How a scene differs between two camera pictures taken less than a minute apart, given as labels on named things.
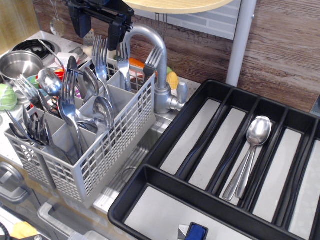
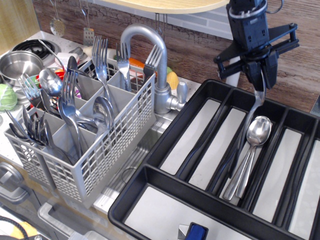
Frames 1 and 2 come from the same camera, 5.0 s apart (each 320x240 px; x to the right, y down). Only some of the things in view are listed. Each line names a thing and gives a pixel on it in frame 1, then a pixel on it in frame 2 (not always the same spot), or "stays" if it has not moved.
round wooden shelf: (178, 7) stays
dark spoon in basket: (72, 63) stays
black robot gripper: (116, 11) to (252, 41)
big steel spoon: (91, 84) to (261, 97)
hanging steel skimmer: (56, 25) stays
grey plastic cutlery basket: (79, 136) stays
